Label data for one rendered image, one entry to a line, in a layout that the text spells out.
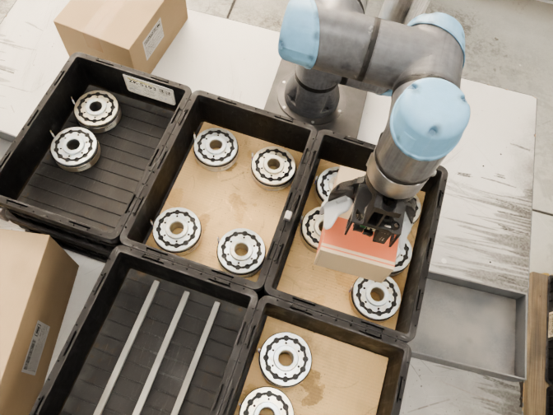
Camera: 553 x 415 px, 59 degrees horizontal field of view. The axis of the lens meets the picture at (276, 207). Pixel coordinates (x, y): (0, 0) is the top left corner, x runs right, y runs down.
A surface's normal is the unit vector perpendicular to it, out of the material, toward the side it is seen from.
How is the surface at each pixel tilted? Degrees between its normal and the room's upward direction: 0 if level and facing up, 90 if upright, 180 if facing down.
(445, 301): 0
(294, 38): 56
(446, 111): 0
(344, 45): 45
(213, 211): 0
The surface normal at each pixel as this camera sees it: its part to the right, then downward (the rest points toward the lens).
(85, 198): 0.07, -0.41
